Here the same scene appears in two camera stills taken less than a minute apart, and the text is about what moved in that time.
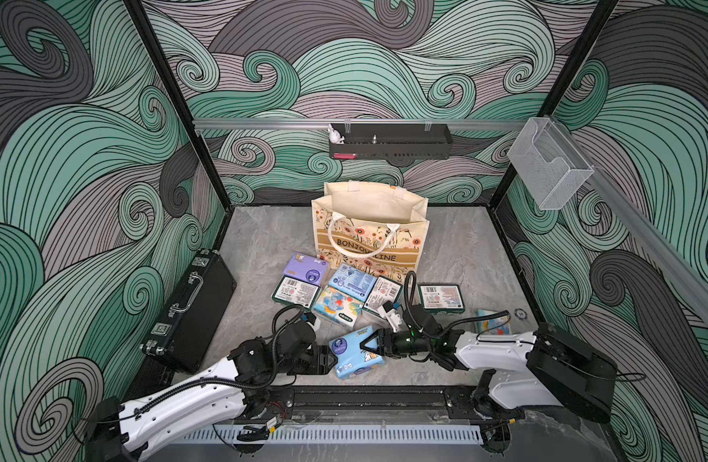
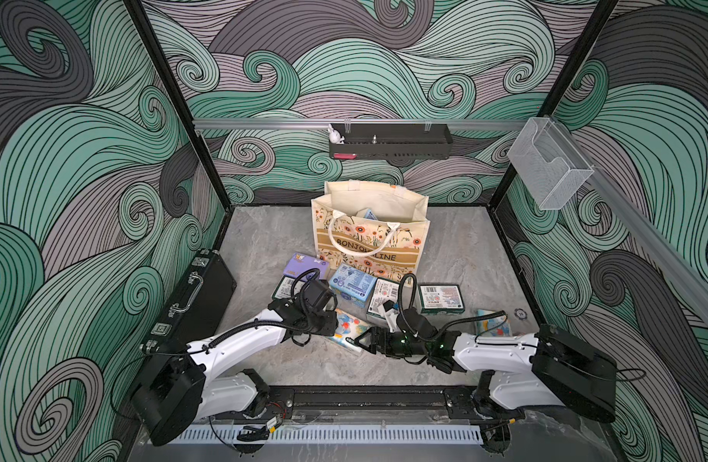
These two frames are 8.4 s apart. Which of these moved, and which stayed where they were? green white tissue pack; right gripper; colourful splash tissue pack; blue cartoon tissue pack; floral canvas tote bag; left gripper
Moved: left gripper; colourful splash tissue pack
Stayed: floral canvas tote bag; right gripper; green white tissue pack; blue cartoon tissue pack
